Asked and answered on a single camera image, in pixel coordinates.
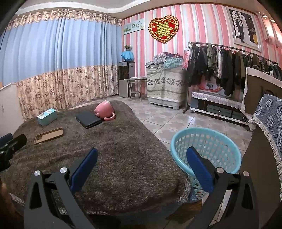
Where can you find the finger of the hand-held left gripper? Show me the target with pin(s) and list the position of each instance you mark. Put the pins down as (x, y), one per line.
(18, 141)
(5, 138)

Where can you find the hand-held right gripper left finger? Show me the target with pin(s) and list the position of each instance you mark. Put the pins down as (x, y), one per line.
(84, 168)

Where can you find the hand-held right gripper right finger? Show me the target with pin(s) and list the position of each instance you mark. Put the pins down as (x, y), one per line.
(199, 169)

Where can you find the light blue plastic basket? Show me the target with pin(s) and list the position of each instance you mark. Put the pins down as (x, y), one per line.
(207, 143)

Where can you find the person's left forearm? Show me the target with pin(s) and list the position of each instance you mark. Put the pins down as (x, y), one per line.
(5, 198)

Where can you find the white cabinet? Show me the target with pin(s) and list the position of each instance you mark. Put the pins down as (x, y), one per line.
(10, 105)

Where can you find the teal tissue box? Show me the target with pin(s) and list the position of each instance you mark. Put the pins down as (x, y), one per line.
(46, 117)

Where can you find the brown shaggy rug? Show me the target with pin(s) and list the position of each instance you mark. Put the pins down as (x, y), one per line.
(132, 167)

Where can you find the black flat case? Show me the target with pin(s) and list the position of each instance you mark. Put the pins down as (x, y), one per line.
(88, 119)

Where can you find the low black cabinet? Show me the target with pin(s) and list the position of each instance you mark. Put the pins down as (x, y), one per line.
(220, 112)

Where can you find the pink cup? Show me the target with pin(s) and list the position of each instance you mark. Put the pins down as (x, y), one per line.
(103, 110)

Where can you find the white lace cloth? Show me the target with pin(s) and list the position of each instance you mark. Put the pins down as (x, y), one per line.
(216, 98)

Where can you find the colourful picture box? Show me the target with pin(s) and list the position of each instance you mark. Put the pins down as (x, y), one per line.
(211, 88)

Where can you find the patterned cloth covered cabinet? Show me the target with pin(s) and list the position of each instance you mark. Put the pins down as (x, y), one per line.
(165, 88)

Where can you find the blue patterned fringed cloth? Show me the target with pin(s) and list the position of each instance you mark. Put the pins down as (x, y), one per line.
(268, 114)

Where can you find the brown wooden board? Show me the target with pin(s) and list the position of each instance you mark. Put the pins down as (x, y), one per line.
(257, 92)

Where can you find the grey water dispenser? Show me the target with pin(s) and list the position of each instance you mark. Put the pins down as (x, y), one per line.
(125, 79)

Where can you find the small metal table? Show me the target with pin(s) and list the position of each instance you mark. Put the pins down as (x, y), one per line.
(136, 79)

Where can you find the row of hanging clothes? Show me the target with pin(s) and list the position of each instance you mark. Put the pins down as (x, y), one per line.
(224, 66)

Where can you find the blue and floral curtain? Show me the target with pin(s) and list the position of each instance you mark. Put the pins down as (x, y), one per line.
(66, 44)

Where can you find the pink hanging bag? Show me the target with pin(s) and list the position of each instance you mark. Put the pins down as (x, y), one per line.
(185, 58)

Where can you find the pile of folded clothes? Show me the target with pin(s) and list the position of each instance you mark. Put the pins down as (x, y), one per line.
(163, 60)

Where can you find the blue cloth bottle cover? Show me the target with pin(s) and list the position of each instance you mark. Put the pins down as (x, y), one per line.
(127, 55)

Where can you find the metal clothes rack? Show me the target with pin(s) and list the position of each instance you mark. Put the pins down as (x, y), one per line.
(222, 45)

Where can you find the small potted plant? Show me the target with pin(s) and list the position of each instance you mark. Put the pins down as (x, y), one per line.
(128, 47)

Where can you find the red heart wall decoration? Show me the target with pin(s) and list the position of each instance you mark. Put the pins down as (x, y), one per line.
(163, 28)

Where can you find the framed wall poster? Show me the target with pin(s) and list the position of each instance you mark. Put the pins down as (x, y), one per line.
(244, 28)

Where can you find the landscape wall picture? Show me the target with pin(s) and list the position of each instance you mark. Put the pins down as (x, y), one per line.
(133, 26)

